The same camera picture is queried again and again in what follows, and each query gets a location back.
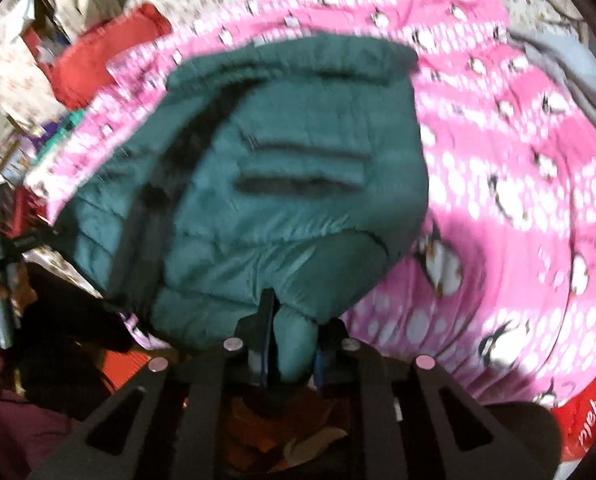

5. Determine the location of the grey cloth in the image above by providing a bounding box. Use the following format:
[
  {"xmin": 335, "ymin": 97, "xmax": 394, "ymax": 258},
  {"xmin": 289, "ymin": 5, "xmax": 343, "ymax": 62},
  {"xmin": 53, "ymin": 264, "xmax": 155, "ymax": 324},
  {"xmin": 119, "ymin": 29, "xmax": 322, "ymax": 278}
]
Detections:
[{"xmin": 510, "ymin": 27, "xmax": 596, "ymax": 148}]

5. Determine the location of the pink penguin print blanket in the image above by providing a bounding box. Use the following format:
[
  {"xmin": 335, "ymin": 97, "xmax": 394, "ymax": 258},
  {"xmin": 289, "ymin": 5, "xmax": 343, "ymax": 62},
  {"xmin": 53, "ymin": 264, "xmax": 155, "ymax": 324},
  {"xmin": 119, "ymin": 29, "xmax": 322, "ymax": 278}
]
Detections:
[{"xmin": 25, "ymin": 0, "xmax": 596, "ymax": 411}]

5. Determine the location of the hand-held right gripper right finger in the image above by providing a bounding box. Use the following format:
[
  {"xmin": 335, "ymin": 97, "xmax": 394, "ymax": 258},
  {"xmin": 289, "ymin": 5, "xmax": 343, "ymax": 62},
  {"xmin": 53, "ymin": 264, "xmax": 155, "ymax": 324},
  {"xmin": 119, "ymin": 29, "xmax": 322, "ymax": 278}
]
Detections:
[{"xmin": 310, "ymin": 317, "xmax": 531, "ymax": 480}]

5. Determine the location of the orange cloth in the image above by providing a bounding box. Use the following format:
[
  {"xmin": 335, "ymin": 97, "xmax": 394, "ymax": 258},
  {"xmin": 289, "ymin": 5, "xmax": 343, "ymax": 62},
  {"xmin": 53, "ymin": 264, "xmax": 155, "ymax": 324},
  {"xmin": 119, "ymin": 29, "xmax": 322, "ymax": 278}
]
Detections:
[{"xmin": 220, "ymin": 392, "xmax": 356, "ymax": 468}]

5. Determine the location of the person's maroon clothing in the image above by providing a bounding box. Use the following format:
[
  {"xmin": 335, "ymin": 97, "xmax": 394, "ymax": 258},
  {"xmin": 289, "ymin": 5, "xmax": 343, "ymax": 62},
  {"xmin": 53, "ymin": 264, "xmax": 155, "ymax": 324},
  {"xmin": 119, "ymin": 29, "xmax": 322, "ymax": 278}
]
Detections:
[{"xmin": 0, "ymin": 337, "xmax": 86, "ymax": 480}]

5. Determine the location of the red garment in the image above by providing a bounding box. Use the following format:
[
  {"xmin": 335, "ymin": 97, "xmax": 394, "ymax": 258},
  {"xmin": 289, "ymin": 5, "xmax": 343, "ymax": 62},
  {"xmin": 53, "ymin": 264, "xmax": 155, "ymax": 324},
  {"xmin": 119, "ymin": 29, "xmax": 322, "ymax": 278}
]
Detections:
[{"xmin": 48, "ymin": 2, "xmax": 173, "ymax": 111}]

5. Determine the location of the green puffer jacket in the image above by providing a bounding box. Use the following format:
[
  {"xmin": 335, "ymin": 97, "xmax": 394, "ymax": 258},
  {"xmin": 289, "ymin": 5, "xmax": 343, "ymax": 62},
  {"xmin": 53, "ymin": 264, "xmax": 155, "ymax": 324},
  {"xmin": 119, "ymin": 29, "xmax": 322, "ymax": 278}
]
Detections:
[{"xmin": 53, "ymin": 32, "xmax": 431, "ymax": 396}]

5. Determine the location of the cluttered wooden shelf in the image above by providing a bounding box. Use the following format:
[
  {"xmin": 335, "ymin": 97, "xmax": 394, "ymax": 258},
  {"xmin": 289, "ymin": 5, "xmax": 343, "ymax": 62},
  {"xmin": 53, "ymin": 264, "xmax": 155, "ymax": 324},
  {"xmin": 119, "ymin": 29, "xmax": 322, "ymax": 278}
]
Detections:
[{"xmin": 0, "ymin": 125, "xmax": 46, "ymax": 241}]

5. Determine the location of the person's left forearm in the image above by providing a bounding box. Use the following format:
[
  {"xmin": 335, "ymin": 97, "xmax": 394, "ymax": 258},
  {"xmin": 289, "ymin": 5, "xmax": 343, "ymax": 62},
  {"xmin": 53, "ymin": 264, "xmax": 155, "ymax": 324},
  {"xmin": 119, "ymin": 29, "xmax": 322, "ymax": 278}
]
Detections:
[{"xmin": 8, "ymin": 260, "xmax": 136, "ymax": 413}]

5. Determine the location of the teal cloth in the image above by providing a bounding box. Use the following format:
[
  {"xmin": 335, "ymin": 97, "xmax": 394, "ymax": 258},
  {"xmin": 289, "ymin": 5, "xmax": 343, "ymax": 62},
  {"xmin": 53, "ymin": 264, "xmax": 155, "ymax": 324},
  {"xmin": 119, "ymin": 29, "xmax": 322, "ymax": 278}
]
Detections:
[{"xmin": 35, "ymin": 107, "xmax": 89, "ymax": 163}]

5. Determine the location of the red cloth with white print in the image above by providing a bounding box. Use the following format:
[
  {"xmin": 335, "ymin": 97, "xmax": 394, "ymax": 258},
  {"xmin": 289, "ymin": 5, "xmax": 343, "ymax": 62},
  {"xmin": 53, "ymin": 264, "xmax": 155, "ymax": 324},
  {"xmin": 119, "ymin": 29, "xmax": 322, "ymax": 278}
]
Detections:
[{"xmin": 550, "ymin": 387, "xmax": 596, "ymax": 463}]

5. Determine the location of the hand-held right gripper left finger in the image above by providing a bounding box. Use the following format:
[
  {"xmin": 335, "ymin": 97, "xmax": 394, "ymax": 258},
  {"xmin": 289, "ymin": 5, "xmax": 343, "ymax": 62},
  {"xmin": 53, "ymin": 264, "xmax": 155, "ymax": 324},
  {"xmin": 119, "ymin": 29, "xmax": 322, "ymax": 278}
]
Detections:
[{"xmin": 28, "ymin": 287, "xmax": 281, "ymax": 480}]

